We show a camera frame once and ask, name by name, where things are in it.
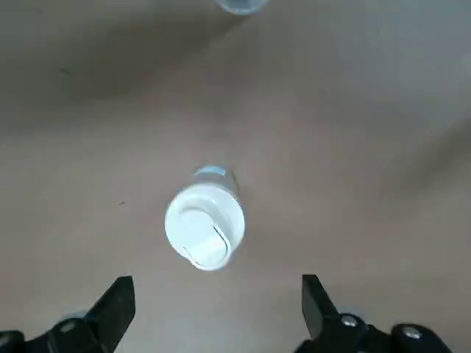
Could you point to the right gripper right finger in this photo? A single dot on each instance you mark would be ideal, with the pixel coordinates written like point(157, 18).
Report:
point(320, 312)

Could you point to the clear condiment bottle white cap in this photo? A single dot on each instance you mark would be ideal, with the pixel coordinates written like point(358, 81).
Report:
point(204, 224)

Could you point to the clear drink bottle blue cap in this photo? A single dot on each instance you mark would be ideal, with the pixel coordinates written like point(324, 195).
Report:
point(241, 5)

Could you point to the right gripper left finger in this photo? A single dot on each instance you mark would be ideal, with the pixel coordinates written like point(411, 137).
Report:
point(103, 316)

